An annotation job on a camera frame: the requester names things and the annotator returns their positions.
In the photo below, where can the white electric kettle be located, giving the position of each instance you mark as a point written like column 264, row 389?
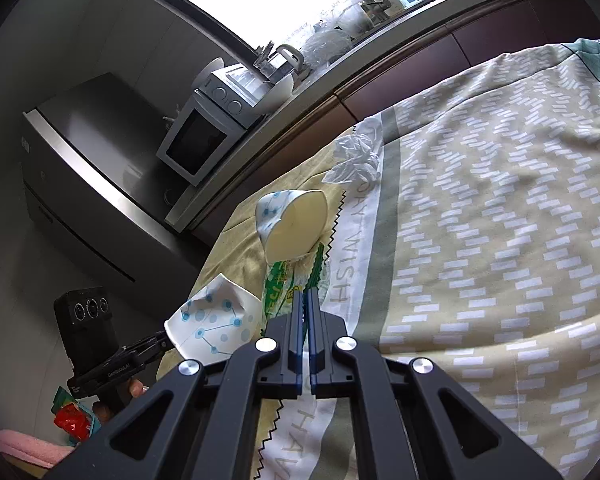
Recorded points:
column 290, row 60

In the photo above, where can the person's left forearm pink sleeve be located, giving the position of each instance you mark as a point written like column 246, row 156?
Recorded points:
column 25, row 447

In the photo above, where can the paper cup blue dot print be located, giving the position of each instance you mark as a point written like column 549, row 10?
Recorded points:
column 295, row 225
column 210, row 320

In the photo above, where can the pile of clear plastic bags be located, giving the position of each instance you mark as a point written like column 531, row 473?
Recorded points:
column 335, row 30

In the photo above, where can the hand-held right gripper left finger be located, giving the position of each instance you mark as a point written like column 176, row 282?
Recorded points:
column 297, row 320

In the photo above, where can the kitchen counter brown cabinets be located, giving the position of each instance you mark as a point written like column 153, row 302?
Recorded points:
column 430, row 55

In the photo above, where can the green white plastic wrapper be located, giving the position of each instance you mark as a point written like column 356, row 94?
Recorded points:
column 280, row 280

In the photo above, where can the white microwave oven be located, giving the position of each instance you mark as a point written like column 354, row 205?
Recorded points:
column 190, row 145

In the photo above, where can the crumpled clear plastic wrap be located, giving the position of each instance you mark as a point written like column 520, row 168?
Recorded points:
column 352, row 157

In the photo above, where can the kitchen window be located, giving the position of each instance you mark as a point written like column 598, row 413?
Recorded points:
column 230, row 0

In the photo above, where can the red snack packet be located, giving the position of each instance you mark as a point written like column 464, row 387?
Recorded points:
column 62, row 397

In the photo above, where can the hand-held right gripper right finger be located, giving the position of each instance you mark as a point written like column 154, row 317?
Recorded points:
column 312, row 320

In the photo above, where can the white toaster oven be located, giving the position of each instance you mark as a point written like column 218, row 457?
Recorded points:
column 230, row 97

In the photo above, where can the white bowl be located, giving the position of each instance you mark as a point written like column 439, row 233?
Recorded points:
column 277, row 92

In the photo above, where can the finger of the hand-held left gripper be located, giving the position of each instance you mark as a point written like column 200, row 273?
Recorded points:
column 150, row 347

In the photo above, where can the person's left hand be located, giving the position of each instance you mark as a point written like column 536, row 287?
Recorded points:
column 137, row 389

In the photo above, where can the red plastic wrapper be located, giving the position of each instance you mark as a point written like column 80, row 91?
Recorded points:
column 72, row 417

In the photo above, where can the beige cloth with white dashes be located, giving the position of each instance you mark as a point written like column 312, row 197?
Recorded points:
column 480, row 260

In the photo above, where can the stainless steel refrigerator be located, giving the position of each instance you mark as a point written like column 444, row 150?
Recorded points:
column 95, row 170

